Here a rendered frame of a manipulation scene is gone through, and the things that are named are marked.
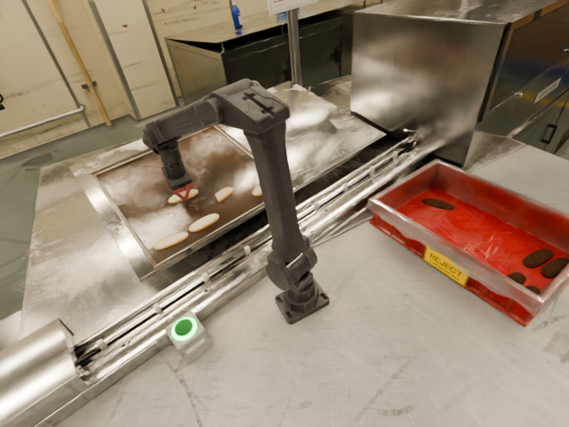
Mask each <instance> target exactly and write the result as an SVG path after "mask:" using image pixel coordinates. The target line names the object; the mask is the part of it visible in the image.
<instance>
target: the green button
mask: <svg viewBox="0 0 569 427"><path fill-rule="evenodd" d="M192 329H193V324H192V322H191V321H190V320H189V319H182V320H180V321H179V322H178V323H177V324H176V326H175V327H174V332H175V333H176V335H177V336H187V335H188V334H189V333H190V332H191V331H192Z"/></svg>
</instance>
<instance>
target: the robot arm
mask: <svg viewBox="0 0 569 427"><path fill-rule="evenodd" d="M289 118H290V109H289V105H288V104H287V103H285V102H283V101H282V100H280V99H279V98H277V97H276V96H275V95H274V94H272V93H271V92H269V91H267V90H266V89H264V88H263V87H261V85H260V84H259V83H258V82H257V81H255V80H253V81H251V80H249V79H243V80H239V81H237V82H235V83H233V84H230V85H228V86H225V87H223V88H220V89H218V90H216V91H213V92H211V93H209V94H208V95H206V96H205V97H203V98H201V99H199V100H197V101H195V102H193V103H190V104H188V105H186V106H184V107H183V108H180V109H178V110H176V111H174V112H172V113H170V114H167V115H165V116H163V117H162V118H159V119H156V120H153V121H152V122H150V123H148V124H146V128H145V129H144V130H143V133H144V134H143V136H142V141H143V143H144V144H145V145H146V146H147V147H149V148H150V149H151V150H152V151H154V152H155V153H156V154H159V155H160V158H161V160H162V162H163V167H162V168H161V169H162V172H163V175H164V179H165V180H166V181H167V183H168V186H169V188H170V190H171V192H172V193H173V194H175V195H176V196H178V197H179V198H180V199H182V200H183V201H184V200H187V199H188V196H189V193H190V191H191V188H192V187H193V183H192V178H191V177H190V175H189V173H188V172H187V170H186V168H185V166H184V164H183V160H182V157H181V154H180V149H179V145H178V142H177V141H178V140H179V139H181V138H182V135H185V134H188V133H191V132H194V131H197V130H201V129H205V128H207V127H210V126H213V125H227V126H229V127H233V128H236V129H239V130H243V134H244V136H245V137H246V139H247V141H248V143H249V145H250V148H251V152H252V155H253V158H254V162H255V166H256V170H257V176H258V179H259V184H260V187H261V191H262V197H263V201H264V205H265V208H266V212H267V216H268V222H269V226H270V230H271V236H272V245H271V247H272V252H271V253H270V254H269V255H267V257H266V258H267V261H268V263H267V264H266V265H265V271H266V273H267V275H268V278H269V279H270V280H271V281H272V282H273V283H274V284H275V285H276V286H277V287H278V288H279V289H280V290H282V291H284V292H282V293H280V294H278V295H277V296H275V298H274V299H275V303H276V304H277V306H278V307H279V310H280V311H281V313H282V314H283V315H284V317H285V319H286V321H287V322H288V324H294V323H296V322H298V321H300V320H302V319H304V318H305V317H307V316H309V315H311V314H313V313H315V312H317V311H318V310H320V309H321V308H324V307H326V306H328V305H329V297H328V295H327V294H326V293H325V292H324V290H323V289H322V287H321V286H320V285H319V284H318V283H317V282H316V281H315V279H313V273H311V272H310V270H311V269H312V268H313V267H314V266H315V264H316V263H317V262H318V257H317V254H316V253H315V252H314V250H313V249H312V247H311V246H310V241H309V238H308V237H307V236H305V235H304V234H302V233H301V231H300V226H299V222H298V217H297V212H296V202H295V197H294V192H293V186H292V181H291V176H290V166H289V161H288V156H287V150H286V140H285V132H286V122H285V120H286V119H289ZM184 188H186V192H185V196H184V197H183V196H182V195H181V194H180V192H182V191H184Z"/></svg>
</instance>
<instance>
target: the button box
mask: <svg viewBox="0 0 569 427"><path fill-rule="evenodd" d="M186 317H189V318H193V319H194V320H195V321H196V331H195V333H194V334H193V335H192V336H191V337H190V338H188V339H186V340H183V341H179V340H176V339H175V338H174V337H173V335H172V329H173V326H174V324H175V323H176V322H177V321H178V320H180V319H182V318H186ZM165 331H166V333H167V334H168V337H169V338H168V341H169V343H170V344H171V346H175V348H176V350H177V351H178V352H179V354H180V356H181V357H182V358H183V360H184V361H185V363H186V365H189V364H190V363H192V362H193V361H195V360H196V359H197V358H199V357H200V356H201V355H202V354H203V353H204V352H206V351H207V350H209V349H210V348H211V347H213V344H212V342H211V340H210V338H209V336H208V334H207V332H206V330H205V328H204V327H203V325H202V324H201V322H200V320H199V318H197V317H196V316H195V314H194V313H193V312H192V311H190V312H189V313H187V314H185V315H184V316H182V317H181V318H179V319H177V320H176V321H174V322H173V323H172V324H170V325H169V326H168V327H166V328H165Z"/></svg>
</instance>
